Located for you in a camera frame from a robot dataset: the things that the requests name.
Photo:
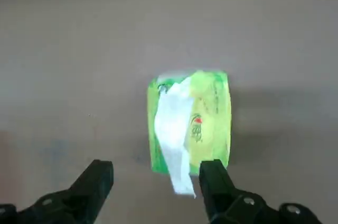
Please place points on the white tissue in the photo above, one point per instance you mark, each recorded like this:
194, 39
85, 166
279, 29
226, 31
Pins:
171, 123

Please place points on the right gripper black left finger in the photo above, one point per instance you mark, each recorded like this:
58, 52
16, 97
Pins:
89, 189

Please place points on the green tissue pack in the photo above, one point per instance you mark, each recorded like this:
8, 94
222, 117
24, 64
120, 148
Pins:
214, 118

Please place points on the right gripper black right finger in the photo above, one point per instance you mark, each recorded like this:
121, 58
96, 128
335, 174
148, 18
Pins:
219, 189

